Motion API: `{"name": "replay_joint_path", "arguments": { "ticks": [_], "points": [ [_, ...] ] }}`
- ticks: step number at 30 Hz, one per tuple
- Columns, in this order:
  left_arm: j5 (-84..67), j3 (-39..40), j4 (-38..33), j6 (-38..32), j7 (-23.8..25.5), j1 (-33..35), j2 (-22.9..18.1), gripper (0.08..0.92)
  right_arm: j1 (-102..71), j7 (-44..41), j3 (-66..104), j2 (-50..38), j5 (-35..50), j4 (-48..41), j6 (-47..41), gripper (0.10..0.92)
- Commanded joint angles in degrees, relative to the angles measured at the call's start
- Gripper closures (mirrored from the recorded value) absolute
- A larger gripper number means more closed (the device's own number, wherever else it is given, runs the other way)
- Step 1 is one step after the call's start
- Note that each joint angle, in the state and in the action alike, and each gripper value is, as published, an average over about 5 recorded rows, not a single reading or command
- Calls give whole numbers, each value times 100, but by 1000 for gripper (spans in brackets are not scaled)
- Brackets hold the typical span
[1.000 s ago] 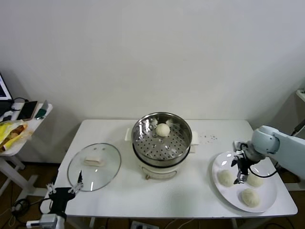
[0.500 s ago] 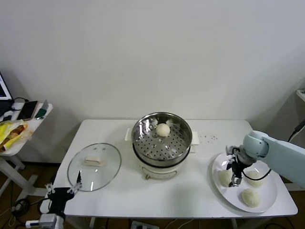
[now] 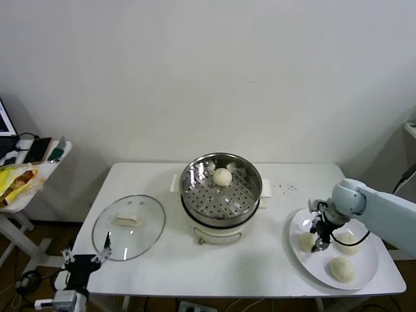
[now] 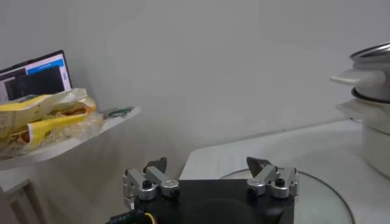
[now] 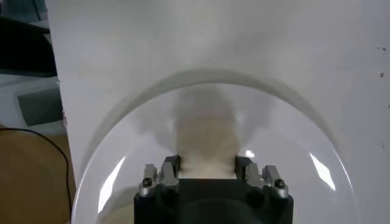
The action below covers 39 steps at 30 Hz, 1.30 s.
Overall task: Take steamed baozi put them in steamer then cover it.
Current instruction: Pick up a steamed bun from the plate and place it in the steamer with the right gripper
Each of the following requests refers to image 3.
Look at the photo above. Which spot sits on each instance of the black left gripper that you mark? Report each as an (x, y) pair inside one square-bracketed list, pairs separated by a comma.
[(81, 265)]

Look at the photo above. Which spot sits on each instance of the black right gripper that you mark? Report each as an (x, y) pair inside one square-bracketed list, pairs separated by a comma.
[(326, 232)]

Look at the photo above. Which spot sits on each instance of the white steamed baozi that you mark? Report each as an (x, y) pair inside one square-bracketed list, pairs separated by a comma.
[(222, 177), (341, 269), (349, 248), (305, 243)]

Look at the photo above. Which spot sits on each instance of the glass pot lid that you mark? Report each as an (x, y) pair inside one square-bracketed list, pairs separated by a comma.
[(136, 234)]

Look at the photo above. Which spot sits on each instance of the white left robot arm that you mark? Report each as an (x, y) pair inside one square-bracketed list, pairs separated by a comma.
[(83, 299)]

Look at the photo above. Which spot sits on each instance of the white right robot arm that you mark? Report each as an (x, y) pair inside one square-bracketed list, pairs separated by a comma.
[(390, 208)]

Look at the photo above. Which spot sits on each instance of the stainless steel steamer basket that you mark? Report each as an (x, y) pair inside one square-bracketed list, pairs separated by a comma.
[(208, 204)]

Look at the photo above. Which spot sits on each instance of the white side table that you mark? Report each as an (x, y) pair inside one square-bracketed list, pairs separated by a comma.
[(40, 252)]

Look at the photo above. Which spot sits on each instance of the white round plate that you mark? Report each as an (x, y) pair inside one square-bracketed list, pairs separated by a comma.
[(357, 269)]

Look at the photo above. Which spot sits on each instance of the yellow snack bag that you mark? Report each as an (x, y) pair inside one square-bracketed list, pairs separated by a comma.
[(13, 182)]

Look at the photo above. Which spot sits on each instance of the black smartphone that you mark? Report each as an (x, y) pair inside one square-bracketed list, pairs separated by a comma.
[(37, 149)]

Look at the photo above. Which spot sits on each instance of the black power adapter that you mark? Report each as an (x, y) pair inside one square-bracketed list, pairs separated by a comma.
[(409, 172)]

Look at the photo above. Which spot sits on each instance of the small black device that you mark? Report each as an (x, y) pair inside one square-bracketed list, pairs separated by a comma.
[(9, 160)]

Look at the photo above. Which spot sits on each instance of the white floor power strip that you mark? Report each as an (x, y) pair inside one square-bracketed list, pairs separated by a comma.
[(191, 307)]

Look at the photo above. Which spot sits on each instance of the white shelf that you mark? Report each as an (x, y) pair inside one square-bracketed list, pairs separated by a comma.
[(411, 130)]

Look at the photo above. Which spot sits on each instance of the open laptop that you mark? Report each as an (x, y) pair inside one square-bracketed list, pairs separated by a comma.
[(5, 123)]

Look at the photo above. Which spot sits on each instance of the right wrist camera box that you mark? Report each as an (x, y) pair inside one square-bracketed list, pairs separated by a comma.
[(317, 206)]

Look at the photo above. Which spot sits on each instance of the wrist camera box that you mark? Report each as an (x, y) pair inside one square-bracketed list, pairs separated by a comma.
[(65, 299), (317, 206)]

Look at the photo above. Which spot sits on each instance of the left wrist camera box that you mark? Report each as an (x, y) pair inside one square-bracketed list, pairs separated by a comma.
[(65, 299)]

